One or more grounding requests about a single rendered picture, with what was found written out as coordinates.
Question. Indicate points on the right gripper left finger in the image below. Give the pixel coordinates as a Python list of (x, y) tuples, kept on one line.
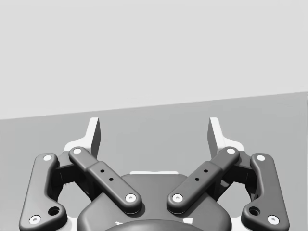
[(101, 170)]

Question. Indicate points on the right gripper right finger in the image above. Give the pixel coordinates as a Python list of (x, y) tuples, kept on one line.
[(207, 170)]

